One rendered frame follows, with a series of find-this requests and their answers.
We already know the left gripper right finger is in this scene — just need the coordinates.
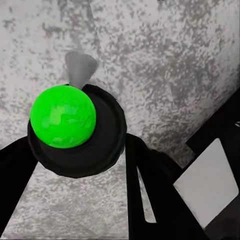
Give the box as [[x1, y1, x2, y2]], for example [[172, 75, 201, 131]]
[[124, 133, 210, 240]]

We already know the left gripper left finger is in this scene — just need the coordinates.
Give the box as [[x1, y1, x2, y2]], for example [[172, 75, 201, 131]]
[[0, 136, 39, 238]]

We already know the insectifuge atomizer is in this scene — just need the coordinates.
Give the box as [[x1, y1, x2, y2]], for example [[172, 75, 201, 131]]
[[27, 51, 127, 179]]

